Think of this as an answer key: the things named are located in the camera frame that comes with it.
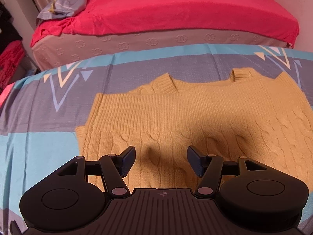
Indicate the blue grey striped bedsheet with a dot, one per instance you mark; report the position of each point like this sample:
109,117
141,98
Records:
39,117

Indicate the red blanket on far bed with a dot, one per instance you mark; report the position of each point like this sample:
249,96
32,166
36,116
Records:
100,17

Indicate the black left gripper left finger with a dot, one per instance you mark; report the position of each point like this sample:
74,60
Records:
114,168

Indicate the crumpled light blue cloth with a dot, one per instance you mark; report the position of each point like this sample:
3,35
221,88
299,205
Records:
60,9

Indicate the tan cable knit cardigan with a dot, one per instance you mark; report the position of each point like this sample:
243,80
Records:
268,120

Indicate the pink bed cover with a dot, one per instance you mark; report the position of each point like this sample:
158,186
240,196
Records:
5,93

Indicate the crimson ruffled cloth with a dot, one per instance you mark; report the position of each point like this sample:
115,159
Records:
10,59

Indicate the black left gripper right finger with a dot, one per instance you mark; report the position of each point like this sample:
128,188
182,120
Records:
208,168

